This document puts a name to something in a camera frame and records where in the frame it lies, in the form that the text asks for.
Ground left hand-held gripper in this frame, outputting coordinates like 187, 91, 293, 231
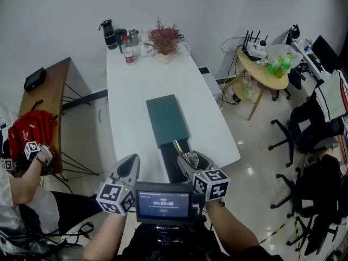
95, 154, 141, 216

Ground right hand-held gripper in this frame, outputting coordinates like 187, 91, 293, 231
177, 150, 231, 202

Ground silver metal object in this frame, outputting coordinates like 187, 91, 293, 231
173, 139, 201, 170

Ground dark green box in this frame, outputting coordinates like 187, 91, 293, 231
145, 94, 197, 185

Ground person's left forearm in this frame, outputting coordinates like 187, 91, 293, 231
82, 212, 128, 261

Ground person's right forearm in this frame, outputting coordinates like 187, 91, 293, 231
204, 198, 261, 256

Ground black chest monitor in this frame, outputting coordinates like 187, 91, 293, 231
135, 182, 194, 226

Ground white air purifier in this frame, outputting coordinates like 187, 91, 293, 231
198, 67, 223, 101

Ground black long bar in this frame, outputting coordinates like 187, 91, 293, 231
61, 89, 109, 111

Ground person's black clothing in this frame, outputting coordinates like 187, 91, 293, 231
116, 221, 283, 261

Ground red backpack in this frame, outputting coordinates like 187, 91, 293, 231
7, 110, 59, 163

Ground round wooden table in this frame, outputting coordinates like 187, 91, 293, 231
221, 44, 289, 121

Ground wooden desk black legs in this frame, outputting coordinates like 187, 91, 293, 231
17, 57, 100, 183

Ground clear bottle red label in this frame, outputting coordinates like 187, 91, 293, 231
121, 35, 136, 65

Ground green plastic bottle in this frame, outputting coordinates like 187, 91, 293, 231
279, 52, 296, 74
266, 57, 281, 78

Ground yellow black striped tape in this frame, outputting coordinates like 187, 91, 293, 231
259, 218, 303, 257

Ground white router black antennas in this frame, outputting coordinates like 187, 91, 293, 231
241, 30, 269, 62

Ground red potted plant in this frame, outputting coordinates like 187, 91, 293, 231
142, 17, 186, 64

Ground black mesh office chair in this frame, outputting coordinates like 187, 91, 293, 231
270, 167, 344, 257

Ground small black box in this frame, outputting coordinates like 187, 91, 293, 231
23, 66, 47, 93

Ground silver steel bottle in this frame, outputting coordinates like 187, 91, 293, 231
128, 28, 140, 47

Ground black tumbler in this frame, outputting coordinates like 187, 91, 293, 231
114, 28, 128, 54

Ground black high-back office chair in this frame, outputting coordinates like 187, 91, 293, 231
271, 23, 307, 102

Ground black water bottle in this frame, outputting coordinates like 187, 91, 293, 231
98, 18, 119, 51

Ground clear plastic bag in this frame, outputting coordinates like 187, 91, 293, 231
264, 43, 304, 78

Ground white striped garment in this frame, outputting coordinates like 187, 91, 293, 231
314, 69, 348, 123

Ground white side desk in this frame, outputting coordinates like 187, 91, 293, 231
291, 38, 333, 83

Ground black computer monitor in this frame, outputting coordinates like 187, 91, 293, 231
311, 34, 341, 74

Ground black monitor mount rig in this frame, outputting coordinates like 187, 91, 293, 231
129, 192, 214, 251

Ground tangle of floor cables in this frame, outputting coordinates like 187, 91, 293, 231
216, 36, 247, 111

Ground white cable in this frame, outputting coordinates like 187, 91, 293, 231
176, 40, 192, 56

